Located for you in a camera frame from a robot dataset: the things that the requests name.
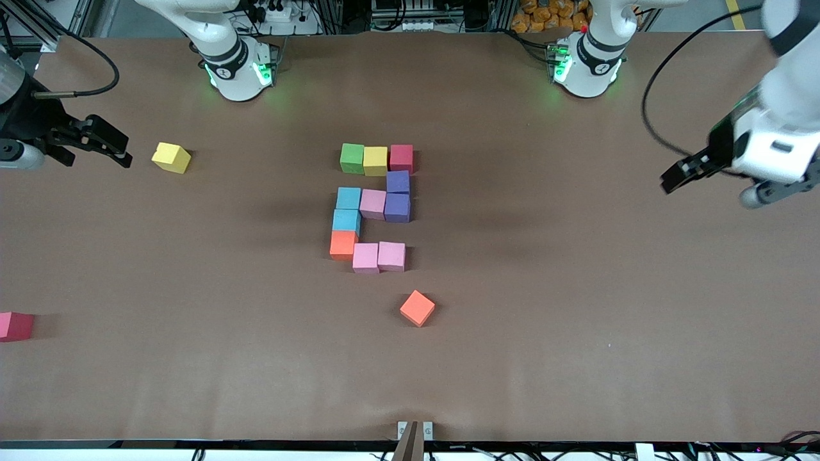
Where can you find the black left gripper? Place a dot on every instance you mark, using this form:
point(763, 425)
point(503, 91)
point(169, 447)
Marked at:
point(719, 146)

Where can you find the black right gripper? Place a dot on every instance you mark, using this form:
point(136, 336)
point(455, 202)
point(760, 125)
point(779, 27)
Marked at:
point(31, 120)

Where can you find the green foam cube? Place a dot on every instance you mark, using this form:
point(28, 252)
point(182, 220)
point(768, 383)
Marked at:
point(351, 158)

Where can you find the blue foam cube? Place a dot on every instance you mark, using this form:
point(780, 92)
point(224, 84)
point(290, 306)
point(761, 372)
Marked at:
point(349, 198)
point(346, 220)

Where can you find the orange foam cube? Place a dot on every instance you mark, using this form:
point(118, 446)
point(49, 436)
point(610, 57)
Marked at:
point(417, 308)
point(343, 244)

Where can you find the yellow foam cube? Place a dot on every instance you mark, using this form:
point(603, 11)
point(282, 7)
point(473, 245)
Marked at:
point(375, 161)
point(171, 157)

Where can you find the pink foam cube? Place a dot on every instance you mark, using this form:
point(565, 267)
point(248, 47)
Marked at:
point(373, 205)
point(365, 258)
point(391, 256)

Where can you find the red foam cube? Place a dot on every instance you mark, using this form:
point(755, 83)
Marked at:
point(401, 157)
point(14, 326)

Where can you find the purple foam cube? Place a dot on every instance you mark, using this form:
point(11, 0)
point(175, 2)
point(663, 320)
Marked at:
point(397, 207)
point(398, 182)

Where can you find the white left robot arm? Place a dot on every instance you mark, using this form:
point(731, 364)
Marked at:
point(781, 115)

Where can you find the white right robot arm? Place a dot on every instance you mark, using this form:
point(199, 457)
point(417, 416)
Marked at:
point(230, 38)

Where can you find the pile of orange bags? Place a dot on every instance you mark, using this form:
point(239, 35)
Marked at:
point(544, 16)

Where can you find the white power strip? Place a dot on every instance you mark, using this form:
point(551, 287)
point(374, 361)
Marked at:
point(282, 13)

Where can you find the tan vertical strut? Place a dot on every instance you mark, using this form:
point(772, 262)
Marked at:
point(407, 445)

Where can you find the aluminium frame rail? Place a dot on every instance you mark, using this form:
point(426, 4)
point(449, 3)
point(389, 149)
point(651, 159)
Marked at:
point(90, 16)

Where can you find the small metal table bracket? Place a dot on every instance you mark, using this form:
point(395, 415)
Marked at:
point(401, 430)

